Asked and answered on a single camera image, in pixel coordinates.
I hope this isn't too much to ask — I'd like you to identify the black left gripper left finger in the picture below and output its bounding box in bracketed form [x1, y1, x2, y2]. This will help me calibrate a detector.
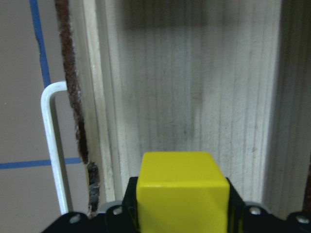
[43, 177, 140, 233]

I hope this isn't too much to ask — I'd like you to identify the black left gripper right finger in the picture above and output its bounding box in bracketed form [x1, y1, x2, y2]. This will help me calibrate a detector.
[226, 182, 311, 233]

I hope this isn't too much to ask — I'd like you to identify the light wooden drawer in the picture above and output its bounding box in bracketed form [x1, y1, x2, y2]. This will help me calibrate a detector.
[53, 0, 311, 217]

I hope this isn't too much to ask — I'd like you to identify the brown paper table cover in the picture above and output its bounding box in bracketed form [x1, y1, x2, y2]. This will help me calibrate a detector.
[0, 0, 87, 233]

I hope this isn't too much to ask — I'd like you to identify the yellow block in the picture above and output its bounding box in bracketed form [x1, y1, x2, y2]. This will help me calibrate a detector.
[136, 151, 230, 233]

